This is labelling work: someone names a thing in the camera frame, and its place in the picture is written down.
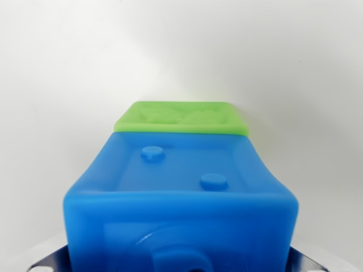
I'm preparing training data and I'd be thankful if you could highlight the green cube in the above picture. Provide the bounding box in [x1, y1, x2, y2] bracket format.
[113, 100, 249, 137]

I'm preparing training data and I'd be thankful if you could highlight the black silver gripper left finger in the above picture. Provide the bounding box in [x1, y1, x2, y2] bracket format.
[26, 245, 70, 272]

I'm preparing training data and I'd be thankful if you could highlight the black silver gripper right finger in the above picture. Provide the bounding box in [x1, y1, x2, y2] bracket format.
[286, 244, 350, 272]

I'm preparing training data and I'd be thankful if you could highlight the blue cube with number two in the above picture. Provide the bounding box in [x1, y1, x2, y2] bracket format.
[62, 131, 300, 272]

